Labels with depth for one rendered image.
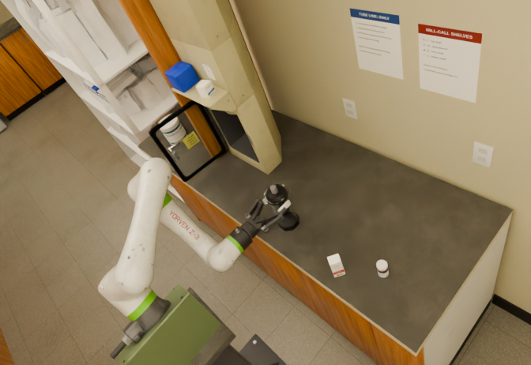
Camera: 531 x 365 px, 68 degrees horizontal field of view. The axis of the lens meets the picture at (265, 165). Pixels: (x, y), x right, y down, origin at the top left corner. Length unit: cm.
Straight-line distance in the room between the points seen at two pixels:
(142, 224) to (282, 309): 149
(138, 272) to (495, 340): 192
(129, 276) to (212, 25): 96
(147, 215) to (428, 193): 119
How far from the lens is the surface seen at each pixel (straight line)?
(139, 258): 142
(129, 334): 160
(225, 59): 169
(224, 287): 295
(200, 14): 159
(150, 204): 150
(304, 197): 194
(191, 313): 157
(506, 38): 139
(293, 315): 270
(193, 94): 183
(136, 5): 187
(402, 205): 184
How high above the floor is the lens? 244
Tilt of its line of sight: 44 degrees down
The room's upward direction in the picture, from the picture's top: 25 degrees counter-clockwise
